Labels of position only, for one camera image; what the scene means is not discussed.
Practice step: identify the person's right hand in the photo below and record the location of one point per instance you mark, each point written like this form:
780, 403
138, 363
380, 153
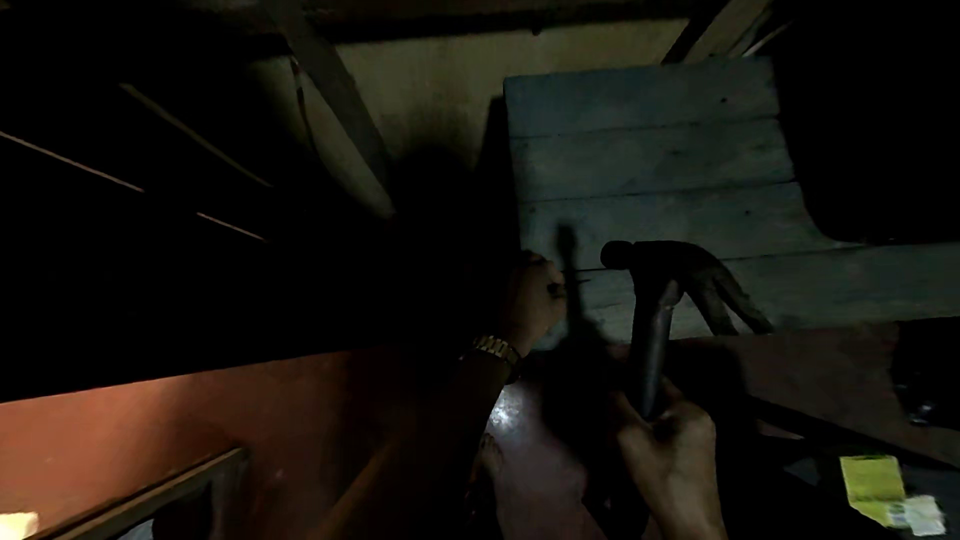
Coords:
679, 450

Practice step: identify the person's left hand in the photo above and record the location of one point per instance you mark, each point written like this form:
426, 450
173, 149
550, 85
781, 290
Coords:
534, 306

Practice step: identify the person's left fingers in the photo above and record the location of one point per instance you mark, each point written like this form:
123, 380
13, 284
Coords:
553, 283

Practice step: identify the person's right fingers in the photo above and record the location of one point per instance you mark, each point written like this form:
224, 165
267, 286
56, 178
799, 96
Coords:
630, 421

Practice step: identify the black claw hammer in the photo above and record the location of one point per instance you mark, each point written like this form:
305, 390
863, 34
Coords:
654, 330

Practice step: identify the person's right forearm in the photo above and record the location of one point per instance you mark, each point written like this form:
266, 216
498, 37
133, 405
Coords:
686, 519

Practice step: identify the person's left forearm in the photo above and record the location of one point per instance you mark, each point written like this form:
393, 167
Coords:
435, 420

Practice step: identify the person's legs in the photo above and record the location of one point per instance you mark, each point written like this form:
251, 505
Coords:
489, 457

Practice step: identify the grey wooden plank bench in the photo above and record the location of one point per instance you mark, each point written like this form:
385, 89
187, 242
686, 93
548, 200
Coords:
660, 165

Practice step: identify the yellow packet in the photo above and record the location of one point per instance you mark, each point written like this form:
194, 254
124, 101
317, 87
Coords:
873, 478

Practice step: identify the long wooden beam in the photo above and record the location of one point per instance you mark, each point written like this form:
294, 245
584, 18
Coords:
341, 97

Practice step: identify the black shiny bag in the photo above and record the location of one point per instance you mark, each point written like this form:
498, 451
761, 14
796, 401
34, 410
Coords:
926, 382

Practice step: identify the pale wooden beam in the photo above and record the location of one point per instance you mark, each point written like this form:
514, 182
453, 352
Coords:
724, 34

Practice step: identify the white packet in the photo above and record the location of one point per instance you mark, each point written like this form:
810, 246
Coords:
925, 516

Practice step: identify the wooden frame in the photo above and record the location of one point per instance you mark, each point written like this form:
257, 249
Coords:
165, 495

